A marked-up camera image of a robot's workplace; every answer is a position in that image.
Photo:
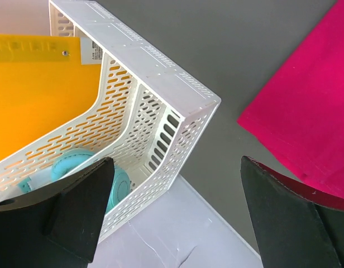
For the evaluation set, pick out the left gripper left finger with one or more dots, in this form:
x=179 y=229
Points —
x=57 y=225

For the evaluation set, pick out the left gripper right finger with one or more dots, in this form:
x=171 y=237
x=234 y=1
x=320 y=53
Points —
x=295 y=225

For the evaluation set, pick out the red t shirt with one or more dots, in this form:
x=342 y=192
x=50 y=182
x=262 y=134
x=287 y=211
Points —
x=299 y=114

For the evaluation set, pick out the white file organizer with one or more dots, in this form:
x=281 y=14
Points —
x=148 y=116

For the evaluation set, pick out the orange plastic folder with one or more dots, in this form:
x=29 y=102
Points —
x=44 y=82

